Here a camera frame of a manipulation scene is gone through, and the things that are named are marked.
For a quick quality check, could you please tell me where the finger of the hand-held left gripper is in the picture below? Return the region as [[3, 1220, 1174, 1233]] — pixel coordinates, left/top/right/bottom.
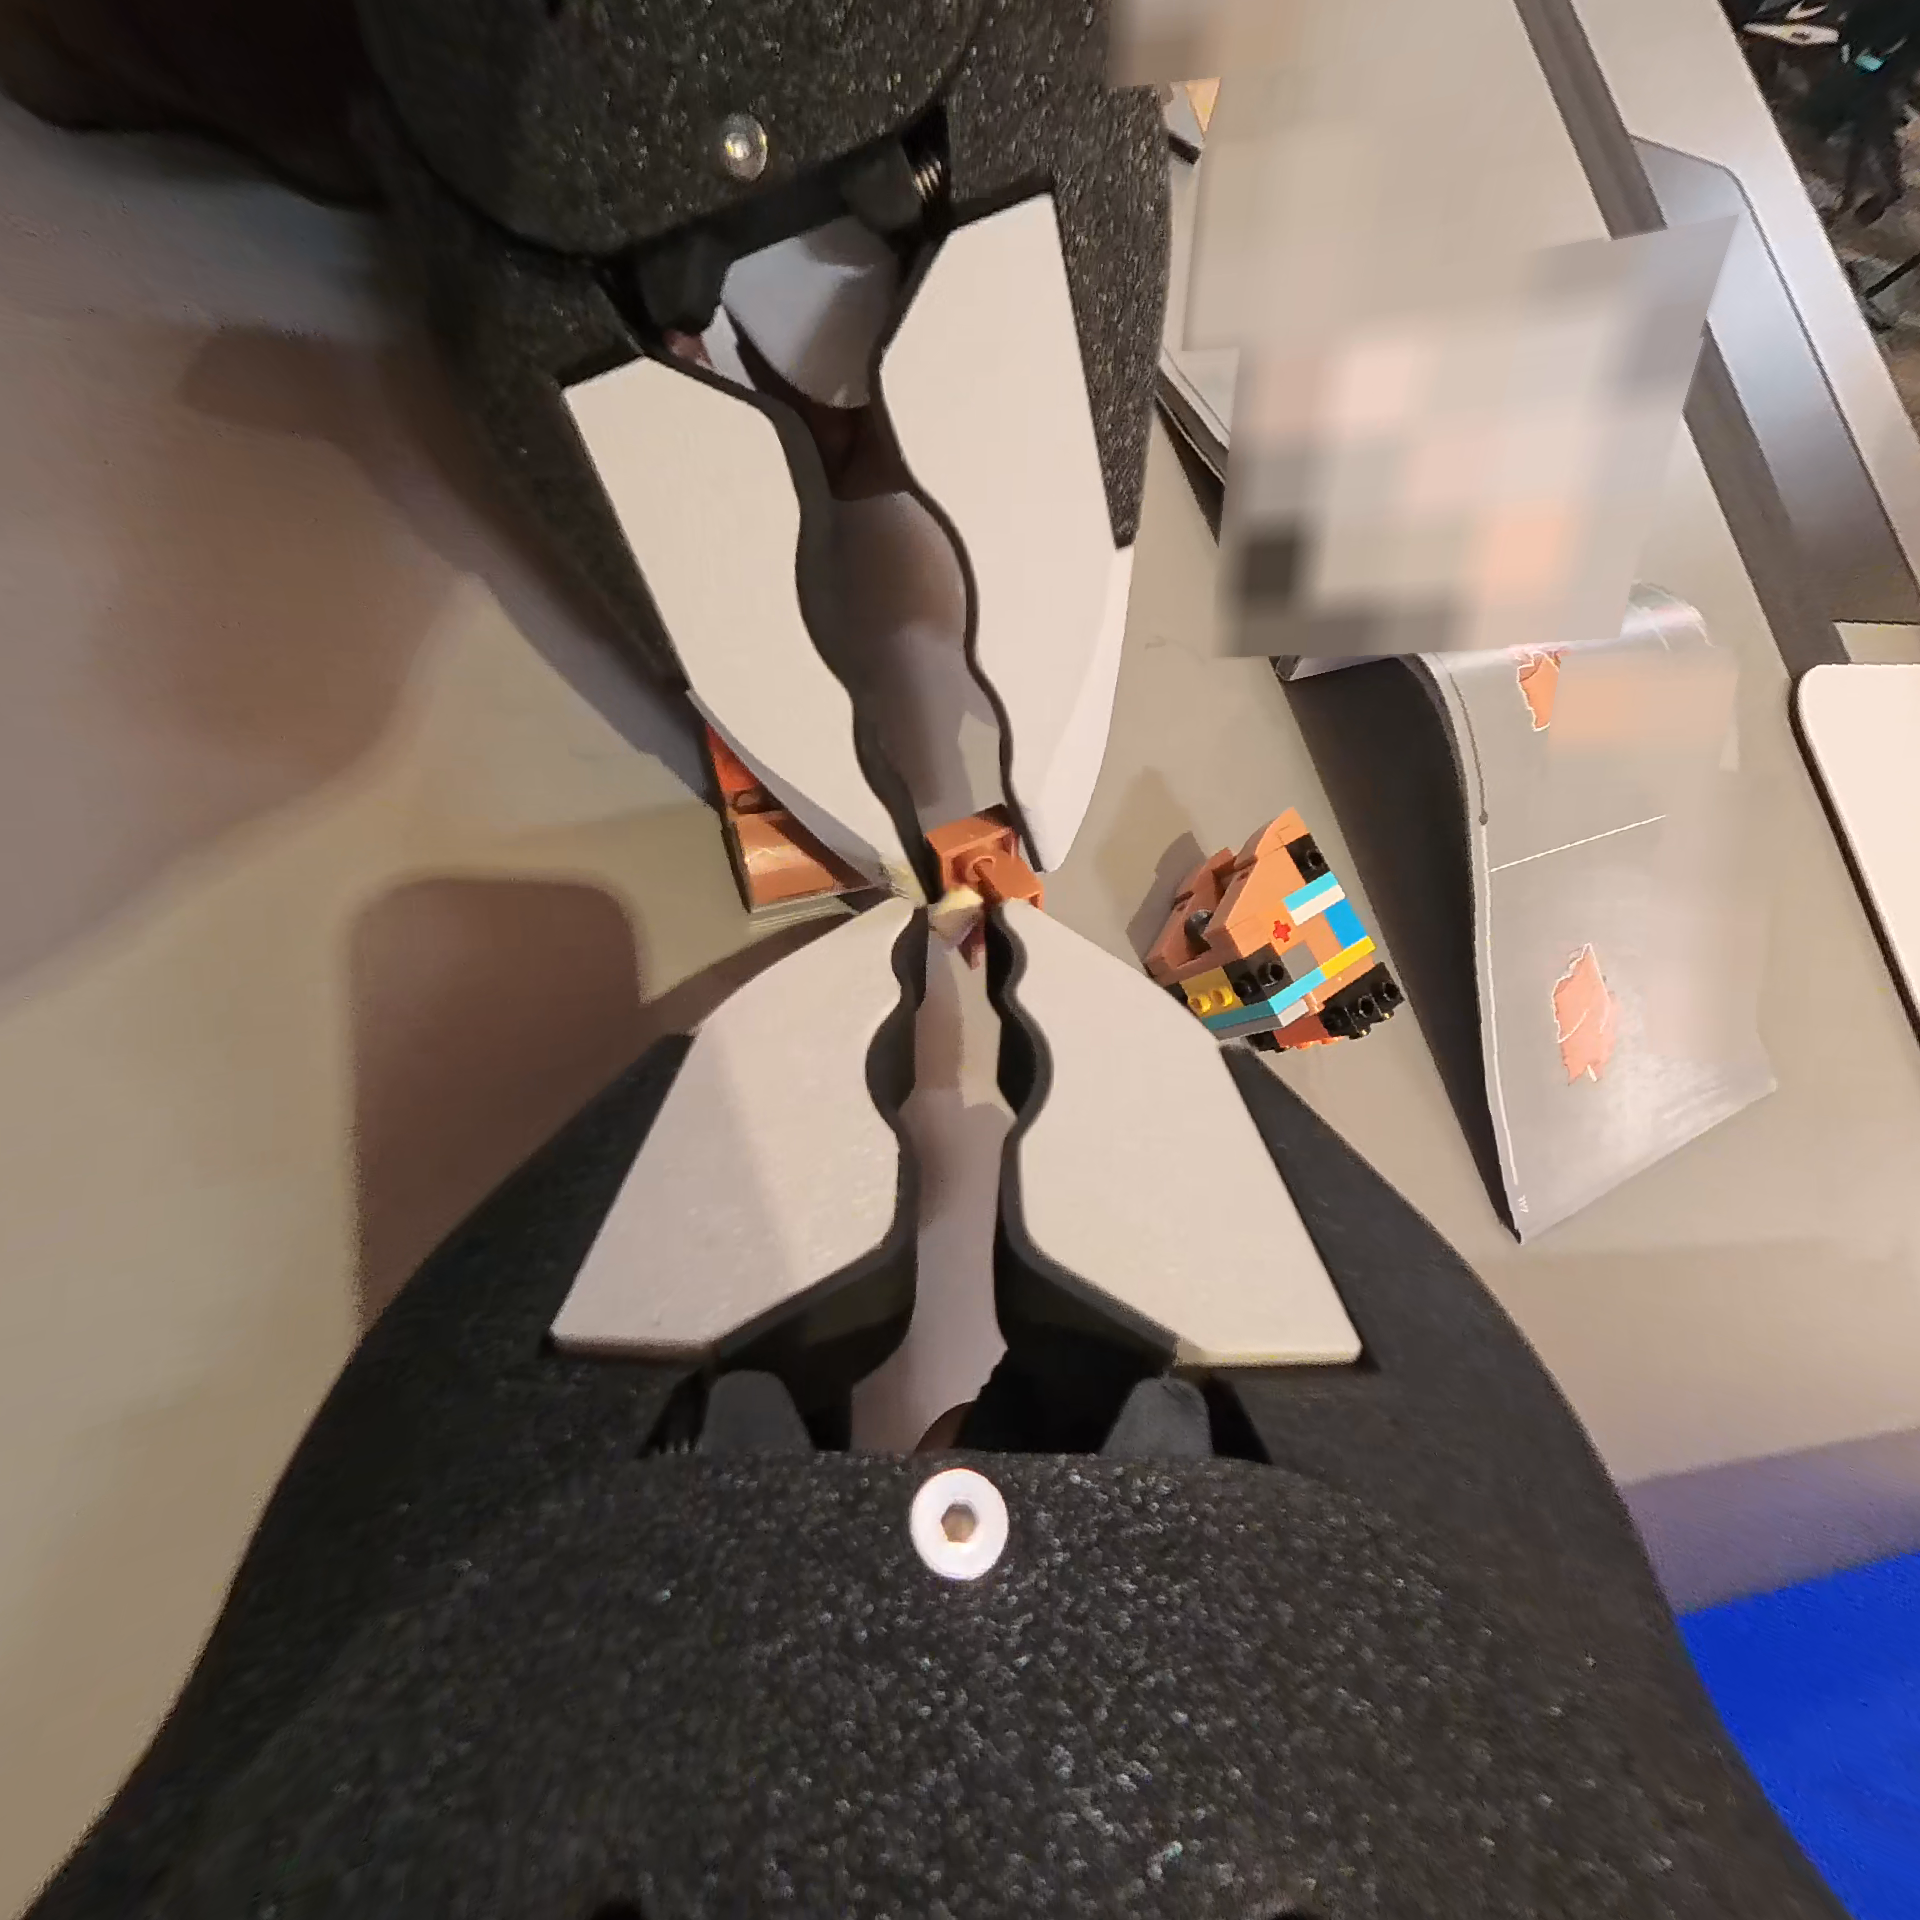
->
[[559, 352, 922, 904], [882, 192, 1136, 875]]

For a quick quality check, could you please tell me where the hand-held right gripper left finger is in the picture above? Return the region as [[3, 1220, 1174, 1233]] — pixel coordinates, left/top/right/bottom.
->
[[549, 902, 932, 1363]]

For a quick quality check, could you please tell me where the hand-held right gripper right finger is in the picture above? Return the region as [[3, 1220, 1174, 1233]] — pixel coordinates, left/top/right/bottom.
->
[[979, 902, 1366, 1368]]

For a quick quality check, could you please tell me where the brown angled toy brick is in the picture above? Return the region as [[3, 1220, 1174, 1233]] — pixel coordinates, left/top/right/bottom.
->
[[922, 806, 1044, 916]]

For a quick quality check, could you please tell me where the grey desk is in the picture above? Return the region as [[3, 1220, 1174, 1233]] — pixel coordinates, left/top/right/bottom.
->
[[0, 0, 1920, 1920]]

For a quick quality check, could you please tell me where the multicoloured toy brick model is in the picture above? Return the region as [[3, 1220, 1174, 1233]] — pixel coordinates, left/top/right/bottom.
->
[[1143, 806, 1407, 1056]]

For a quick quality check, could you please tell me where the orange toy brick assembly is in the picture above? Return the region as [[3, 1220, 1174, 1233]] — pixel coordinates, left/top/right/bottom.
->
[[702, 719, 902, 921]]

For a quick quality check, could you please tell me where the grey instruction booklet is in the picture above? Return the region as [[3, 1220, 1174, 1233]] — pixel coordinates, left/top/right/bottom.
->
[[1152, 359, 1782, 1247]]

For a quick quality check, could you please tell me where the white rounded board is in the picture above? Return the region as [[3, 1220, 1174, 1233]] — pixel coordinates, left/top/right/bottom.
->
[[1791, 660, 1920, 1051]]

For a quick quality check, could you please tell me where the large blue plastic bin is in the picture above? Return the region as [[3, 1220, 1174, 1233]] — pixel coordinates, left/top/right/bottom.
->
[[1671, 1551, 1920, 1920]]

